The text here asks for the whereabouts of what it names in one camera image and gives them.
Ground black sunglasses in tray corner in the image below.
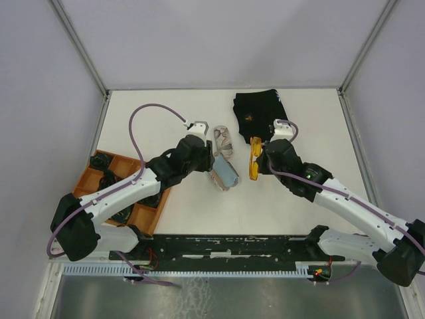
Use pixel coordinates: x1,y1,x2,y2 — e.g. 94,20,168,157
89,152,113,171

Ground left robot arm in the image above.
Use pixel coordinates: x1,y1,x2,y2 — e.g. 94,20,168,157
50,134,214,262

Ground left corner aluminium post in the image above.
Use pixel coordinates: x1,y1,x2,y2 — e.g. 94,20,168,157
48,0,111,97

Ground black folded cloth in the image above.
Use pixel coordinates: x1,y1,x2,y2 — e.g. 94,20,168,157
233,89,288,144

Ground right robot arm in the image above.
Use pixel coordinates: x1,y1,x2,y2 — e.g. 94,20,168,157
250,139,424,287

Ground orange sunglasses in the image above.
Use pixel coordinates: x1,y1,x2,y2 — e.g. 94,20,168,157
248,137,262,181

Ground flag print glasses case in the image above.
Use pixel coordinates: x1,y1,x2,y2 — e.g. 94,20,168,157
209,169,230,191

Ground map print glasses case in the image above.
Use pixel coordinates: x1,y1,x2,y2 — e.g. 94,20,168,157
213,126,234,160

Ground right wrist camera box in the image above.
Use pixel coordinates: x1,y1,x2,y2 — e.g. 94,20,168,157
270,119,299,142

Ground right corner aluminium post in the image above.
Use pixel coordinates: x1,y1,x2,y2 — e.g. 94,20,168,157
338,0,399,94

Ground corner aluminium post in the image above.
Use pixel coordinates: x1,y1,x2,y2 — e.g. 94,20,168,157
48,0,111,97
338,0,399,94

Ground light blue cable duct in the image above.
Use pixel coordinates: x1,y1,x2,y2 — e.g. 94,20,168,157
62,263,313,279

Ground black sunglasses in tray middle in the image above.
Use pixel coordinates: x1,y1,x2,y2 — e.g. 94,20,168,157
98,169,122,190

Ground aluminium frame rail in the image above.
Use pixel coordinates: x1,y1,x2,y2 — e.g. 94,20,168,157
49,235,408,263

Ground orange compartment tray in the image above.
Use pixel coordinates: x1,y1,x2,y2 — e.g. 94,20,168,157
73,150,171,237

